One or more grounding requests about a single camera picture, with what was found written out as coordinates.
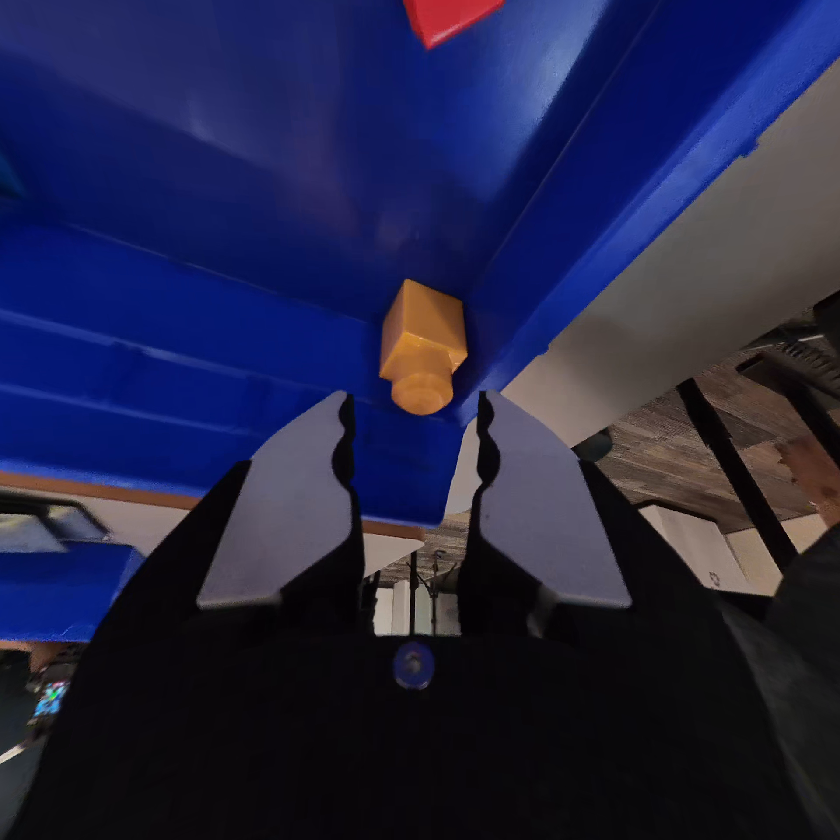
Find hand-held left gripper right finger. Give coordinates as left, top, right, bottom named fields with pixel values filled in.
left=457, top=390, right=634, bottom=637

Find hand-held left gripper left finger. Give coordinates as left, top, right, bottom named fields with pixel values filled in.
left=196, top=390, right=366, bottom=636

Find blue plastic bin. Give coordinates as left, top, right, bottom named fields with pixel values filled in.
left=0, top=0, right=840, bottom=529
left=0, top=543, right=147, bottom=643

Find yellow single-stud toy block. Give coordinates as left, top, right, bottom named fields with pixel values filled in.
left=378, top=278, right=469, bottom=417

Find pile of mixed toy blocks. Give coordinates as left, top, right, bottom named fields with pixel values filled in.
left=400, top=0, right=508, bottom=51

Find black desk leg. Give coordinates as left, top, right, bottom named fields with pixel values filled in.
left=676, top=377, right=800, bottom=573

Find white waste bin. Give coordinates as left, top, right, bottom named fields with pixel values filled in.
left=640, top=502, right=752, bottom=595

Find person's dark trousers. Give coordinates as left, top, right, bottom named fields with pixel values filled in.
left=722, top=545, right=840, bottom=840

